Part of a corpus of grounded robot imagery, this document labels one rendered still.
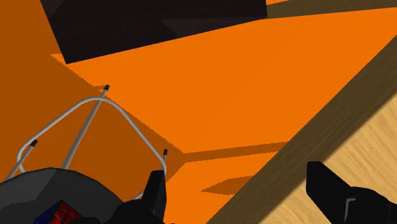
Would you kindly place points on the red and blue gridded object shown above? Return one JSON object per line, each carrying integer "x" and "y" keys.
{"x": 63, "y": 214}

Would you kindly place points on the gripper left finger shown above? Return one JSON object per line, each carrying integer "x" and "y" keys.
{"x": 156, "y": 198}

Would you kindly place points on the light wooden table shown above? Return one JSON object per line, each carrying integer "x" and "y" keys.
{"x": 356, "y": 155}

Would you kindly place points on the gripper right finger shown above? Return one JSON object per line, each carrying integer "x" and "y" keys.
{"x": 328, "y": 192}

